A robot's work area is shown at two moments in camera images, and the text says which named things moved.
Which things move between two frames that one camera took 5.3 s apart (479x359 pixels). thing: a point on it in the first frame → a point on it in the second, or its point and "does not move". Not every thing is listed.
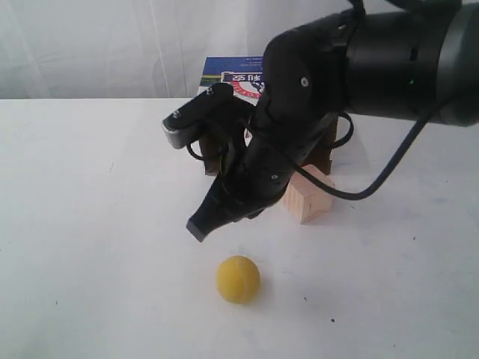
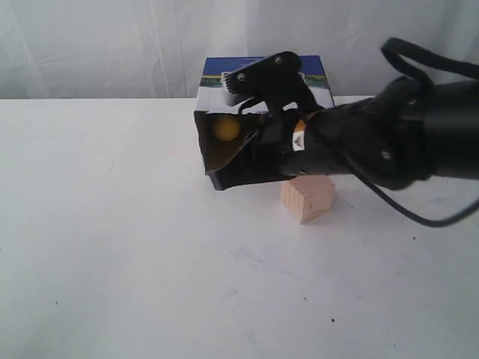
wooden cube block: x=304 y=200 does not move
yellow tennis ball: x=237 y=279 → x=227 y=130
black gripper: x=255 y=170 → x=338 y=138
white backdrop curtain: x=94 y=49 does not move
